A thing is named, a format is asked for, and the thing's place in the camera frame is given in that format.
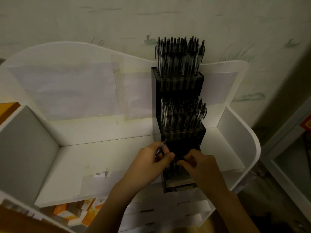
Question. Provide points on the person's right hand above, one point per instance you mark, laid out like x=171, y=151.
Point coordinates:
x=204, y=174

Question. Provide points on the person's left hand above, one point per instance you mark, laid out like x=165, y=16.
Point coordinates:
x=143, y=169

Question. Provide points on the bunch of black pens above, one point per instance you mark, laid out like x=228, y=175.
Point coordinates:
x=159, y=151

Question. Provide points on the black tiered pen holder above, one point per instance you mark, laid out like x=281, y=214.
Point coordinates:
x=155, y=104

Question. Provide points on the row of black pens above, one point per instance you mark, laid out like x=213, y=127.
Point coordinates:
x=179, y=58

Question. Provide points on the person's left forearm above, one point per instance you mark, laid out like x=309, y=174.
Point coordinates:
x=107, y=215

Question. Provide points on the person's right forearm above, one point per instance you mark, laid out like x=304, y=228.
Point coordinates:
x=235, y=215

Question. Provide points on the grey taped paper patch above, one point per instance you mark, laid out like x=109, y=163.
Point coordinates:
x=97, y=184

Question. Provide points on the white curved-back shelf unit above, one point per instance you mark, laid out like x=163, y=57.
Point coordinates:
x=85, y=162

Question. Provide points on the row of orange white boxes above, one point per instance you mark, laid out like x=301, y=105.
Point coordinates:
x=60, y=208

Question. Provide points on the grey door frame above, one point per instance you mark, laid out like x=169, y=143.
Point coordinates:
x=279, y=165

